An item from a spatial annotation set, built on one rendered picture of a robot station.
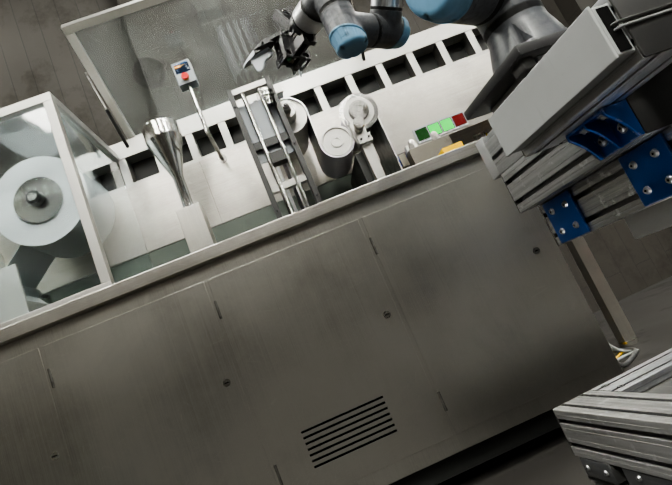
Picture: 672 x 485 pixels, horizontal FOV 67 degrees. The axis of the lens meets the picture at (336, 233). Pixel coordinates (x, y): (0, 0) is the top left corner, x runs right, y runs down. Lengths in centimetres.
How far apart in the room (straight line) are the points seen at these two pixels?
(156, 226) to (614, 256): 321
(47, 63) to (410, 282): 328
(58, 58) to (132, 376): 300
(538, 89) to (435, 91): 168
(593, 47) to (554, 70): 7
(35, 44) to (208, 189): 237
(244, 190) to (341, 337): 95
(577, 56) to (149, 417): 134
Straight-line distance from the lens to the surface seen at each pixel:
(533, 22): 102
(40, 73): 420
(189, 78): 210
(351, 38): 115
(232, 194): 222
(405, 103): 237
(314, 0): 123
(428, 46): 254
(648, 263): 440
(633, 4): 71
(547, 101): 75
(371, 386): 150
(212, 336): 153
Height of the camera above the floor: 50
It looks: 11 degrees up
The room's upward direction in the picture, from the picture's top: 23 degrees counter-clockwise
